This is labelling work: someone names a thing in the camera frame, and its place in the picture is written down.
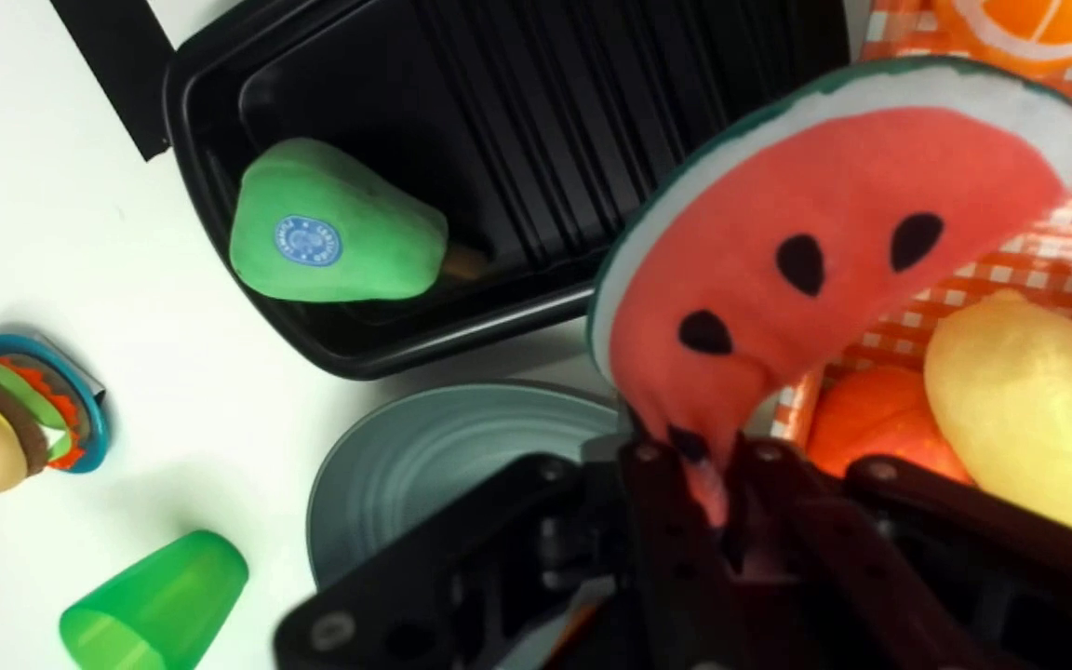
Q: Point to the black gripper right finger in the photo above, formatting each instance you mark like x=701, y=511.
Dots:
x=855, y=559

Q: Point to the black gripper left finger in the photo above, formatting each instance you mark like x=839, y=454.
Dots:
x=679, y=575

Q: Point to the watermelon slice plush toy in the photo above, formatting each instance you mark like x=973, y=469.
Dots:
x=800, y=223

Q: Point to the green pear plush toy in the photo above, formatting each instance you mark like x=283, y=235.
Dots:
x=317, y=223

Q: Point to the orange round plush toy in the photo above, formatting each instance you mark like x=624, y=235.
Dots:
x=881, y=410

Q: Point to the yellow plush toy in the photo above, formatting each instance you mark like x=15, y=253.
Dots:
x=998, y=383

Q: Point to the black oven tray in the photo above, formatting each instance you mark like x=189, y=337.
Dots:
x=531, y=122

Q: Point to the orange slice plush toy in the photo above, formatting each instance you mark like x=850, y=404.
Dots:
x=1009, y=31

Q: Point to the toy burger on plate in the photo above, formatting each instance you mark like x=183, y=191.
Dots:
x=50, y=410

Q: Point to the grey round plate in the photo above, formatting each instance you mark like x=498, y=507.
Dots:
x=413, y=454

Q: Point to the orange checkered basket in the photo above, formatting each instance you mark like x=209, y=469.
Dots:
x=1036, y=263

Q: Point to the green plastic cup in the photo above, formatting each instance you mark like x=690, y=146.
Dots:
x=158, y=612

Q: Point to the black tape strips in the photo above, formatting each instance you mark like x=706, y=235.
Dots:
x=135, y=60

